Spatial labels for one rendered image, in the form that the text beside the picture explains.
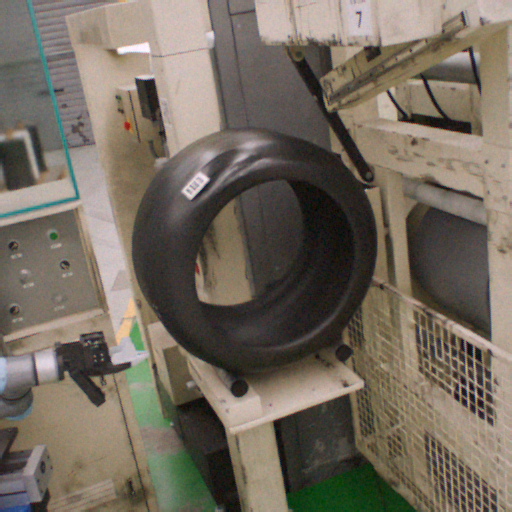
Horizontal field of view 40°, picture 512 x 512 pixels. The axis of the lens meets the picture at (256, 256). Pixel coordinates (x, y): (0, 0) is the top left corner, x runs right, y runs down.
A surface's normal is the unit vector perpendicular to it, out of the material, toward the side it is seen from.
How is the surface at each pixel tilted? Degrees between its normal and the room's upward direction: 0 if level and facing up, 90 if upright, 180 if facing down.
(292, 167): 80
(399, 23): 90
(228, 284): 90
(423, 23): 90
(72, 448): 89
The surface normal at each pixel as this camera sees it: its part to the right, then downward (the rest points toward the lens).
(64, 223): 0.36, 0.27
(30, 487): 0.02, 0.35
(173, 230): -0.39, -0.02
